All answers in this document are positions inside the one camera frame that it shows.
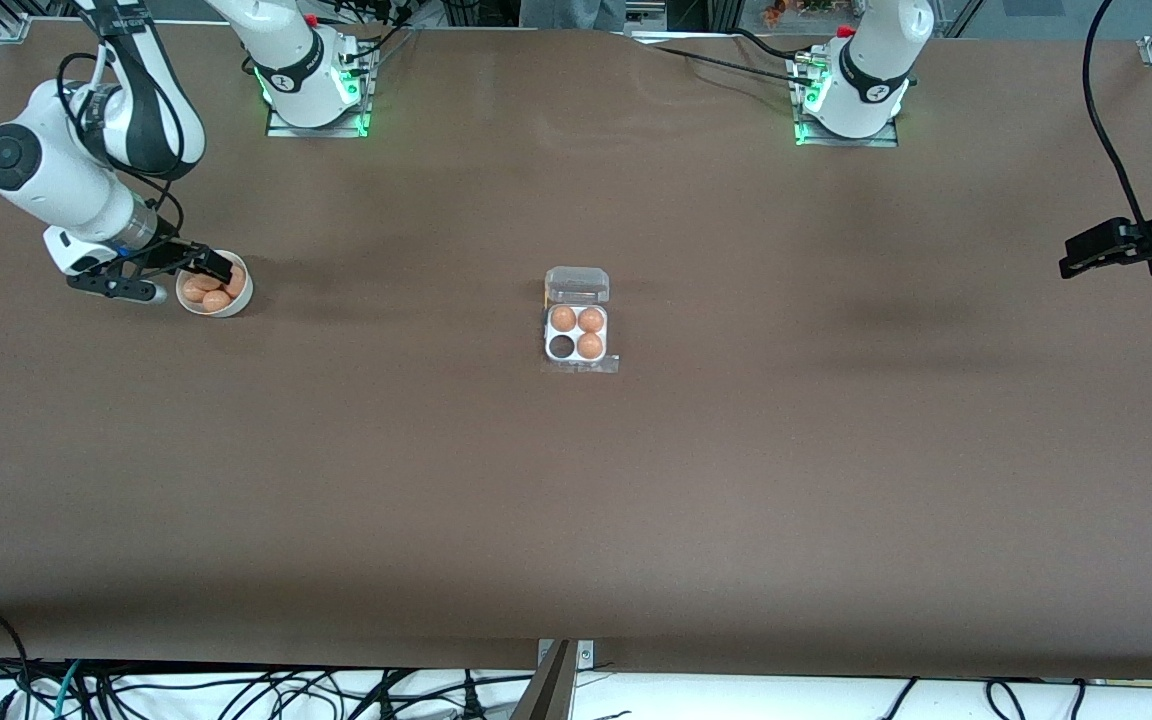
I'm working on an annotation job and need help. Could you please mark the clear plastic egg carton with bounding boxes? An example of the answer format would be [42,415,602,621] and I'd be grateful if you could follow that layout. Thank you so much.
[541,266,621,375]

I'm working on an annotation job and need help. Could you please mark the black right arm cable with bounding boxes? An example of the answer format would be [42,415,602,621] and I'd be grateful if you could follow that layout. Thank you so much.
[56,45,187,241]

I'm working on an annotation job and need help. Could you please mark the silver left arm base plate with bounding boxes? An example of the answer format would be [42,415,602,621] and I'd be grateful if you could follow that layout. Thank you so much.
[793,50,902,148]

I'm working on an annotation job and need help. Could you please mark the teal cable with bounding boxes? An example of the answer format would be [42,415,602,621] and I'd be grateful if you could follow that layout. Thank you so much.
[54,660,85,720]

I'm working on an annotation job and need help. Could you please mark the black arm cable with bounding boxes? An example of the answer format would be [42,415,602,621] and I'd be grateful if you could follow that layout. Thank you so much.
[56,45,187,241]
[1083,0,1152,241]

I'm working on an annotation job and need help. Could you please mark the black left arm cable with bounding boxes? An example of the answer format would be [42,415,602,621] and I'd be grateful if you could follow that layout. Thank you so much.
[1083,0,1152,241]

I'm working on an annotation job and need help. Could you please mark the brown table cover sheet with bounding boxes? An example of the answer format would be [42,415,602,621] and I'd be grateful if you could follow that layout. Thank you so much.
[0,20,1152,681]

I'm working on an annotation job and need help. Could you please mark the silver metal bracket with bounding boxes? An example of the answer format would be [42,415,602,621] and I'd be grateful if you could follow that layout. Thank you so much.
[536,640,595,673]

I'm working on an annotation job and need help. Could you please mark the white round bowl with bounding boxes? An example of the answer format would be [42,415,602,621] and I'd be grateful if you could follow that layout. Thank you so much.
[175,250,254,319]

